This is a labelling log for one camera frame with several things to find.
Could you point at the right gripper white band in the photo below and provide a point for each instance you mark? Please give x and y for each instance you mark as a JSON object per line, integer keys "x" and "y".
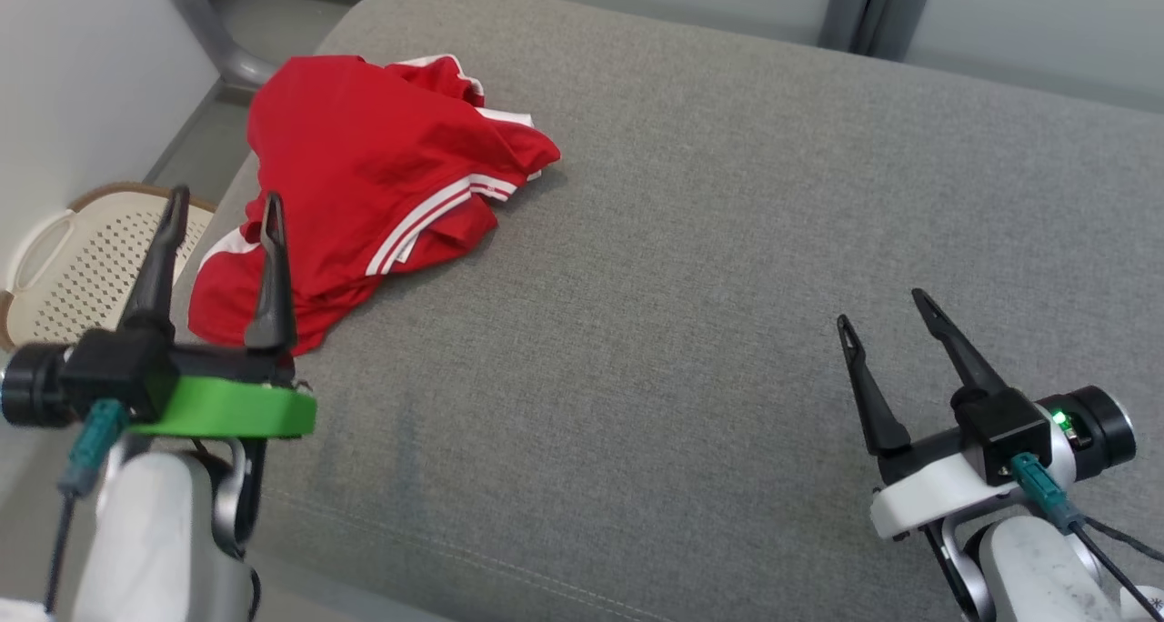
{"x": 937, "y": 499}

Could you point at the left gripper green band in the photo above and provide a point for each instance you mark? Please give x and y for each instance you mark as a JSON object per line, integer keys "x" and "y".
{"x": 236, "y": 408}

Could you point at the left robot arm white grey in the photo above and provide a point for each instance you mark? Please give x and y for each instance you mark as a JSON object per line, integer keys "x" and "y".
{"x": 145, "y": 540}

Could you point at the cream perforated laundry basket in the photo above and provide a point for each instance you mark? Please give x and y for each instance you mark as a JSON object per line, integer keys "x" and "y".
{"x": 82, "y": 267}

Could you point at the red shorts with striped trim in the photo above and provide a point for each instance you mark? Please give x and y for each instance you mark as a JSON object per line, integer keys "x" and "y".
{"x": 364, "y": 131}

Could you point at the grey metal partition brace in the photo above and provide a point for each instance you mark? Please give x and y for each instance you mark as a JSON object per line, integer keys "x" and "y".
{"x": 214, "y": 40}

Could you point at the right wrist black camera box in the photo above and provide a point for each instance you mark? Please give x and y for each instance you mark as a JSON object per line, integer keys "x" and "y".
{"x": 1000, "y": 436}

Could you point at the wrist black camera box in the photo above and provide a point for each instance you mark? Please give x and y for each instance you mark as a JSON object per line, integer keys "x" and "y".
{"x": 118, "y": 372}
{"x": 1000, "y": 436}

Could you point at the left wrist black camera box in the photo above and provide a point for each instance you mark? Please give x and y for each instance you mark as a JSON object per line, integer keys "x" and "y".
{"x": 118, "y": 372}

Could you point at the grey rounded partition post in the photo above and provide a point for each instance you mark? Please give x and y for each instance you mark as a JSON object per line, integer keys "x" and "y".
{"x": 873, "y": 8}

